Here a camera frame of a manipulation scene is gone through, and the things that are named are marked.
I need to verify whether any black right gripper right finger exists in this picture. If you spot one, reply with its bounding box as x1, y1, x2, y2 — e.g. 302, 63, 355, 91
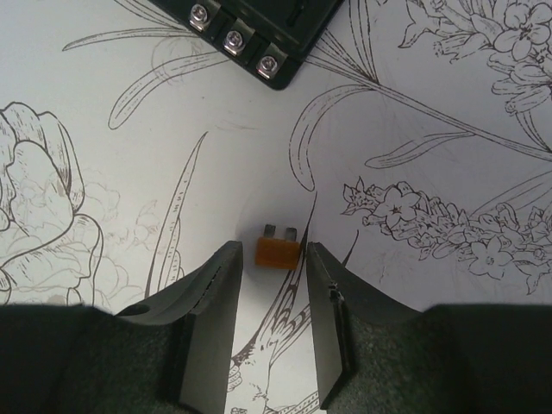
306, 242, 551, 413

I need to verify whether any orange blade fuse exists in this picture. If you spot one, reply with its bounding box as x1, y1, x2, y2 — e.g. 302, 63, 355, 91
254, 224, 301, 270

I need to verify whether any black fuse box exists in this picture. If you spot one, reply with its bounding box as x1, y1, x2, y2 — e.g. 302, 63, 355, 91
154, 0, 342, 91

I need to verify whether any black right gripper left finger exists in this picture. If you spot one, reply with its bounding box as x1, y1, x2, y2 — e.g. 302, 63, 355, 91
1, 241, 242, 413

